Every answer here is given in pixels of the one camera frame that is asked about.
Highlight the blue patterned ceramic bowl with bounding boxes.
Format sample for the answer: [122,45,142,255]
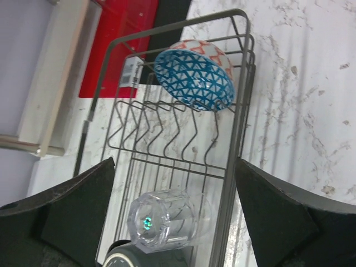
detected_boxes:
[154,39,235,111]

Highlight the clear glass tumbler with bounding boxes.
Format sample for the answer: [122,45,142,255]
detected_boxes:
[127,189,212,254]

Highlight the dark green ceramic mug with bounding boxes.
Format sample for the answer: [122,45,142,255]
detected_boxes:
[102,240,159,267]

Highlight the red transparent plastic folder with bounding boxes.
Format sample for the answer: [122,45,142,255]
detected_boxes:
[78,0,159,98]

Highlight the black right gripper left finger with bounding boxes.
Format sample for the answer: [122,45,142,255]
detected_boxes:
[1,157,115,266]

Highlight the black clipboard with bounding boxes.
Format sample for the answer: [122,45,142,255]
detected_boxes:
[145,0,193,62]

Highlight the black wire dish rack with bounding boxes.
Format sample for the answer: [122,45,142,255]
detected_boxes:
[75,8,256,266]

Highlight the white two-tier shelf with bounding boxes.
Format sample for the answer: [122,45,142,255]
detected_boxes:
[1,1,101,157]

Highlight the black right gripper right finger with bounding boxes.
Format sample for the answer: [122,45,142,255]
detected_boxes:
[235,158,355,266]

